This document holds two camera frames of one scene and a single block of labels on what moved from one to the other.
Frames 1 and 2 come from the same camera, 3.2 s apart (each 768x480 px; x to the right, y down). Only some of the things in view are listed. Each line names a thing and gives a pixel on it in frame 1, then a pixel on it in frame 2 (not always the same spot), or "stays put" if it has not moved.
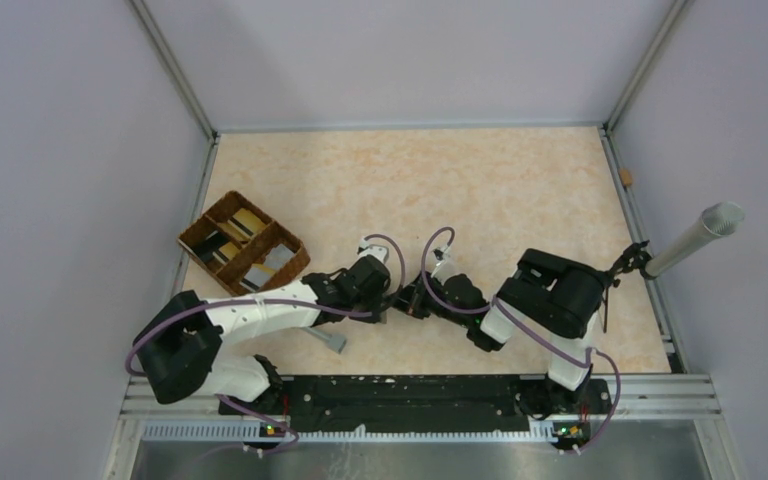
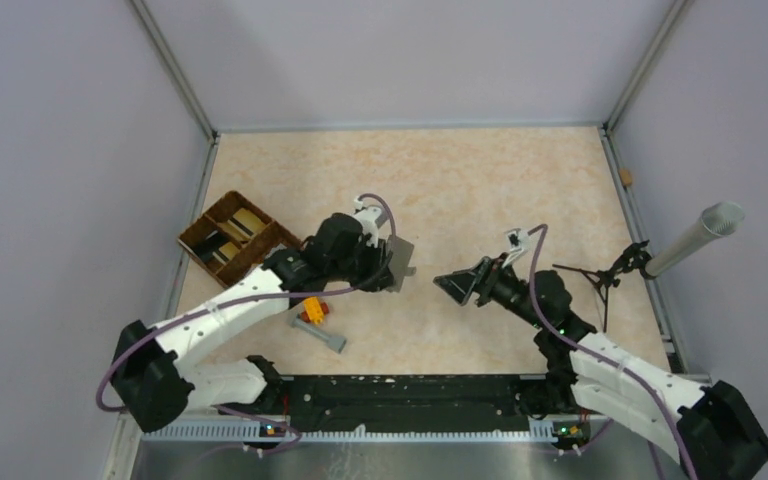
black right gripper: (412, 299) to (462, 284)
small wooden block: (626, 176) stays put
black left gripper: (376, 310) to (377, 253)
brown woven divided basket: (242, 247) stays put
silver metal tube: (718, 219) stays put
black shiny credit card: (205, 249) stays put
